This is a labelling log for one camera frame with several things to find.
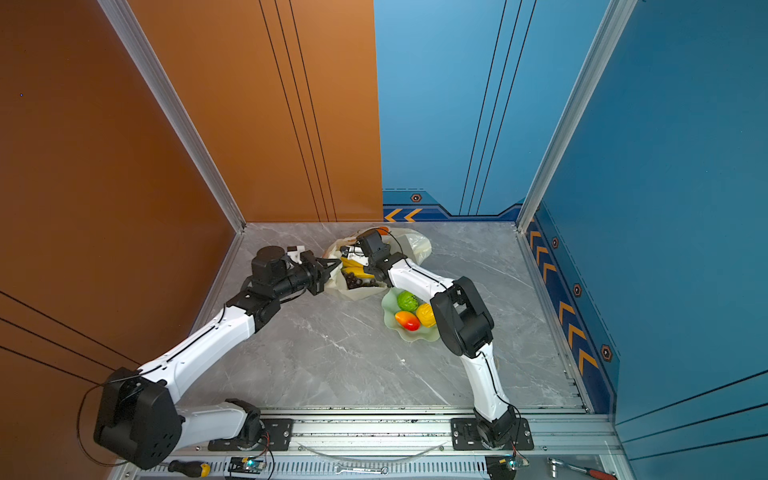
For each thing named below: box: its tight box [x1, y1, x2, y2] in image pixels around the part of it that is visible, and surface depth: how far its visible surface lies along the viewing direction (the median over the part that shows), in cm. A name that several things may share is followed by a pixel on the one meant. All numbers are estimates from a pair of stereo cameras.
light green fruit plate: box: [381, 287, 440, 343], surface depth 91 cm
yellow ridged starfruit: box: [416, 303, 437, 328], surface depth 91 cm
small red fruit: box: [394, 311, 421, 331], surface depth 91 cm
